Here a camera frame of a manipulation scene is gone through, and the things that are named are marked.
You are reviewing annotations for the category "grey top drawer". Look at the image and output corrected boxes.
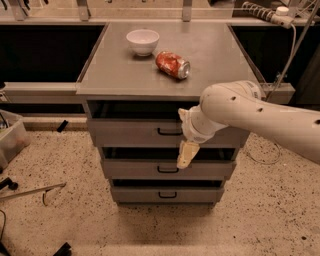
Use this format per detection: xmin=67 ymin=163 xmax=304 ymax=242
xmin=86 ymin=100 xmax=251 ymax=149

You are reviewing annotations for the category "grey middle drawer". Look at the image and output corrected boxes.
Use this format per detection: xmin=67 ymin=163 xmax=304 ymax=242
xmin=101 ymin=147 xmax=237 ymax=180

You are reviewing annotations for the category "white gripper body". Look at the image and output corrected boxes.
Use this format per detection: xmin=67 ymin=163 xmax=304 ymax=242
xmin=181 ymin=106 xmax=227 ymax=144

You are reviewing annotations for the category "black object bottom edge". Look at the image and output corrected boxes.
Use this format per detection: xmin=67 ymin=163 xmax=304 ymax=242
xmin=53 ymin=242 xmax=72 ymax=256

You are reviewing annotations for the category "white power strip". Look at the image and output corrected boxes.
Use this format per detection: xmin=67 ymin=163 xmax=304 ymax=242
xmin=242 ymin=1 xmax=293 ymax=29

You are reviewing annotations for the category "grey drawer cabinet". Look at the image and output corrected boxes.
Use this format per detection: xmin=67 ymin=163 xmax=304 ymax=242
xmin=75 ymin=21 xmax=268 ymax=208

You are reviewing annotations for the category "red soda can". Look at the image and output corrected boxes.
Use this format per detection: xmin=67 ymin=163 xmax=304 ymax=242
xmin=155 ymin=51 xmax=191 ymax=80

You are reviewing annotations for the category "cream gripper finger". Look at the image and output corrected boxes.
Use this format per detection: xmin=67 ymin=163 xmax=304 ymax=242
xmin=178 ymin=108 xmax=189 ymax=124
xmin=177 ymin=140 xmax=200 ymax=169

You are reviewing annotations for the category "clear plastic storage bin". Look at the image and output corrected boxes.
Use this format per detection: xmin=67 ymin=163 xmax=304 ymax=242
xmin=0 ymin=110 xmax=30 ymax=171

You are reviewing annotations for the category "white cable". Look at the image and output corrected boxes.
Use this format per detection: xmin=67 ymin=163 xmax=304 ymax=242
xmin=245 ymin=23 xmax=298 ymax=166

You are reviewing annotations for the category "grey bottom drawer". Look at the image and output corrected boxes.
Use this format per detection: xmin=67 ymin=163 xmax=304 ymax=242
xmin=111 ymin=179 xmax=224 ymax=203

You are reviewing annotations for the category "long wooden stick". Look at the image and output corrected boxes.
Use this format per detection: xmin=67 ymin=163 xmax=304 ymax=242
xmin=0 ymin=183 xmax=67 ymax=202

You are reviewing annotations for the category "small black block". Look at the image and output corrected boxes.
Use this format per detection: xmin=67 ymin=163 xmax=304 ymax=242
xmin=57 ymin=120 xmax=68 ymax=133

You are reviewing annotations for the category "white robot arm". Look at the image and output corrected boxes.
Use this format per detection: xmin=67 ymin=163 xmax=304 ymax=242
xmin=177 ymin=81 xmax=320 ymax=169

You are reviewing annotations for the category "grey drawer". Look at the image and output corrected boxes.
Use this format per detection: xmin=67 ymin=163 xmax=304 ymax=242
xmin=86 ymin=100 xmax=251 ymax=149
xmin=111 ymin=179 xmax=224 ymax=203
xmin=101 ymin=147 xmax=237 ymax=180

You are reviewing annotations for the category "black clamp on floor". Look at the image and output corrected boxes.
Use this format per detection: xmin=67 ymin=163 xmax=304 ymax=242
xmin=0 ymin=177 xmax=18 ymax=190

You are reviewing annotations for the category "white ceramic bowl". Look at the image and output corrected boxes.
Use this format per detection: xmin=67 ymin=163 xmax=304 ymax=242
xmin=126 ymin=29 xmax=160 ymax=56

